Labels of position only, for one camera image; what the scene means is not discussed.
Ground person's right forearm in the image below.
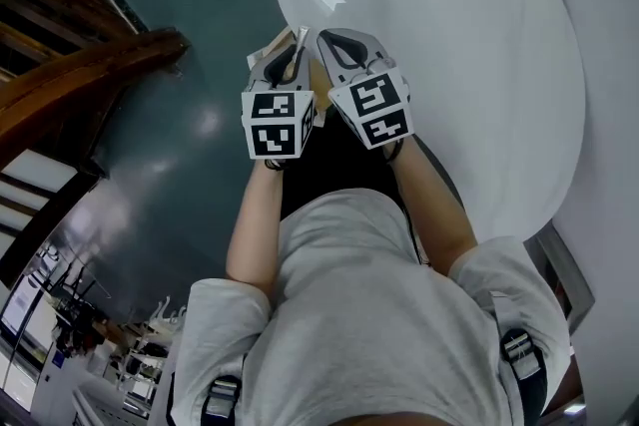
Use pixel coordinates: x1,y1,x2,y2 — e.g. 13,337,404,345
392,137,479,281

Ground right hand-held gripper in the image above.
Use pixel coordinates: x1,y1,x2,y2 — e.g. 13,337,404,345
316,27,417,152

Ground person's grey t-shirt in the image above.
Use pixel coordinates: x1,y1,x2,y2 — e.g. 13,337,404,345
172,187,573,426

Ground brown wooden chair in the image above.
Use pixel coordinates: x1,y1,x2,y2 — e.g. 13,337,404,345
0,0,192,286

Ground small wooden drawer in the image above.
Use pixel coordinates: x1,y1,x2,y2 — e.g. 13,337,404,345
245,24,333,116

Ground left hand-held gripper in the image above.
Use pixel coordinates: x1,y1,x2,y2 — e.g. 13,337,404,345
240,45,318,163

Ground white round table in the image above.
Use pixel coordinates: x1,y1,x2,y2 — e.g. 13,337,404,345
273,0,588,244

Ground grey black harness strap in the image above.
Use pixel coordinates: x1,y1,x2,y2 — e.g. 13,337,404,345
499,327,548,416
199,373,244,426

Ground person's left forearm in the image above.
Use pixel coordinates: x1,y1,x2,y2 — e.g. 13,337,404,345
225,159,287,296

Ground person's black trousers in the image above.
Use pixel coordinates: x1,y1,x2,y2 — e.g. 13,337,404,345
280,112,406,221

